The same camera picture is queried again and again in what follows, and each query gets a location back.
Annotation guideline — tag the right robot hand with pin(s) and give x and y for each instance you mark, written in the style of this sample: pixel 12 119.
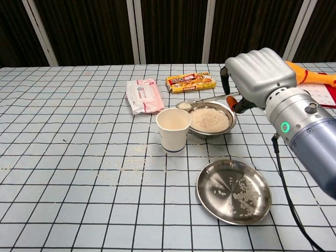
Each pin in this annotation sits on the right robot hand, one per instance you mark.
pixel 260 73

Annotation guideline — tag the metal spoon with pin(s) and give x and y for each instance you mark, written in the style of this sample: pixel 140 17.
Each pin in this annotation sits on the metal spoon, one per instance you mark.
pixel 194 103

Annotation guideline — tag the steel bowl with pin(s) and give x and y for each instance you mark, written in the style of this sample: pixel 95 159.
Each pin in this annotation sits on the steel bowl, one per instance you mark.
pixel 231 118

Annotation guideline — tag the white rice heap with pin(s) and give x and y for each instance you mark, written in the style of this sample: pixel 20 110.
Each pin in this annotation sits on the white rice heap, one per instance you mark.
pixel 208 120

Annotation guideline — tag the white paper cup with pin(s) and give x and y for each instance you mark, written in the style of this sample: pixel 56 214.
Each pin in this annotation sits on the white paper cup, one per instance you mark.
pixel 173 139

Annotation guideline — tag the yellow rubber chicken toy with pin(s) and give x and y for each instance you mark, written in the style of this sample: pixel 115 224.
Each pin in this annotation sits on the yellow rubber chicken toy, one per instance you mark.
pixel 315 77

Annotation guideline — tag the paper calendar red edge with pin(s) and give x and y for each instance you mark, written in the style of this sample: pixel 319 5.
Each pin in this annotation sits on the paper calendar red edge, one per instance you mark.
pixel 320 94

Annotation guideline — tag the yellow curry box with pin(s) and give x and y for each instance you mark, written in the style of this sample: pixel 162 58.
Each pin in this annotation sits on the yellow curry box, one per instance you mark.
pixel 191 82

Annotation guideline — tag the steel plate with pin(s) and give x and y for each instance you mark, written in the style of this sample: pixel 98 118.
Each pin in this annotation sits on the steel plate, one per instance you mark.
pixel 223 181

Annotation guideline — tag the pink wet wipes pack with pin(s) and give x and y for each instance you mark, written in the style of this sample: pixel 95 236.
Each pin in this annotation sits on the pink wet wipes pack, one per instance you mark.
pixel 144 95

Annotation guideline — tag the blue checked tablecloth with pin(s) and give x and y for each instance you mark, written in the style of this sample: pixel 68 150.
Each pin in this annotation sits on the blue checked tablecloth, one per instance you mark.
pixel 78 170

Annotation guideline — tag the black folding screen white frame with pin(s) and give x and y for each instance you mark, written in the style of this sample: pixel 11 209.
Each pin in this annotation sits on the black folding screen white frame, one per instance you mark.
pixel 92 31

